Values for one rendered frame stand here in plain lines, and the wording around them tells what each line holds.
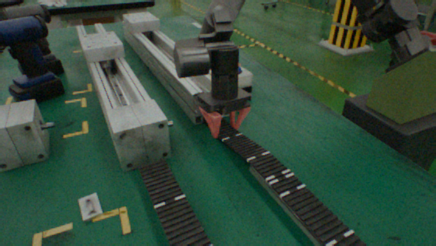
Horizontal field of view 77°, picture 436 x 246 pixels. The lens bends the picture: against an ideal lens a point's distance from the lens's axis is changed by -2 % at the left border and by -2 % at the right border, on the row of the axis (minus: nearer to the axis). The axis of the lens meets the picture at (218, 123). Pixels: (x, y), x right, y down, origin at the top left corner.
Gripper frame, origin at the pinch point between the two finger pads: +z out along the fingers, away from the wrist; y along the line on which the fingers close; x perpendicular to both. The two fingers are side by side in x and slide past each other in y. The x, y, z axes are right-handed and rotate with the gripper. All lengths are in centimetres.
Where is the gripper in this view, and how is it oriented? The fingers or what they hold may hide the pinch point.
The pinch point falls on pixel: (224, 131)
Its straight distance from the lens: 64.6
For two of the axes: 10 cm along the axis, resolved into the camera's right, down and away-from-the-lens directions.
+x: 5.1, 4.2, -7.5
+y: -8.6, 2.6, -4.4
